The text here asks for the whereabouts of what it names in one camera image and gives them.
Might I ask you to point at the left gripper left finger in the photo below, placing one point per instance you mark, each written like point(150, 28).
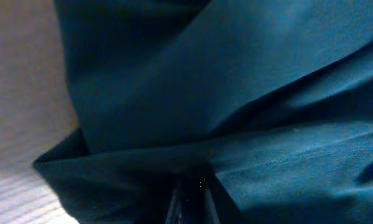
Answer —
point(174, 214)

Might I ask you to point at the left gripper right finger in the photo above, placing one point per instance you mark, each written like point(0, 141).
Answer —
point(211, 216)

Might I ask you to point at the black leggings with red waistband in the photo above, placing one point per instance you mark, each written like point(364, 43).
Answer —
point(269, 103)

